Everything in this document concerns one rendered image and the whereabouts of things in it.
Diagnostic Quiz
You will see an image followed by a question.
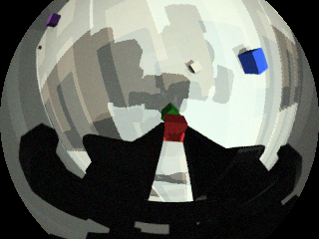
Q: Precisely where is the purple cube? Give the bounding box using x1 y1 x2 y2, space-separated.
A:
47 13 61 28

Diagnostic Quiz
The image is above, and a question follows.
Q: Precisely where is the red block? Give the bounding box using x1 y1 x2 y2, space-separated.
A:
163 113 187 142

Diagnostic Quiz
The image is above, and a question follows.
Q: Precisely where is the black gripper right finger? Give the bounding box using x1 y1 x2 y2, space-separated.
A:
182 126 266 202

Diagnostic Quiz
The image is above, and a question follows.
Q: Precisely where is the blue block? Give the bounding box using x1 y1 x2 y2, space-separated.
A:
238 48 268 76

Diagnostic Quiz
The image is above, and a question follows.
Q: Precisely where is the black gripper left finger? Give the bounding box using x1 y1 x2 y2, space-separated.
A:
83 122 164 200

